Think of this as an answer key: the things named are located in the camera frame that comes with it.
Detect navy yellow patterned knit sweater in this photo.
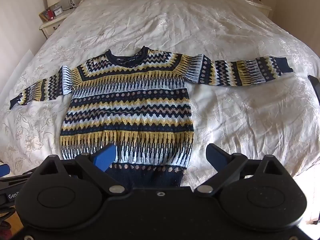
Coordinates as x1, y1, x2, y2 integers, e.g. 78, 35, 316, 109
9, 46, 294, 188

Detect cream wooden nightstand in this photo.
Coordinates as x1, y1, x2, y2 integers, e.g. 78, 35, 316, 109
39, 1, 83, 39
244, 0, 273, 18

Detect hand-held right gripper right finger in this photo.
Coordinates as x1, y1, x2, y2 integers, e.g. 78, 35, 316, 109
196, 143, 288, 195

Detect dark object at bedside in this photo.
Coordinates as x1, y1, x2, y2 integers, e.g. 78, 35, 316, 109
308, 74, 320, 103

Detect cream floral embroidered bedspread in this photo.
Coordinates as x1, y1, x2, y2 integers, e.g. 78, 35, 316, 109
0, 0, 320, 227

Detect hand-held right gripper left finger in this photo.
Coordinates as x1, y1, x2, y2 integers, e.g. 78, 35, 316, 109
37, 143, 125, 194

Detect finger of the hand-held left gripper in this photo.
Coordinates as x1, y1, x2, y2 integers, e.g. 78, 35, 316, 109
0, 163, 34, 183

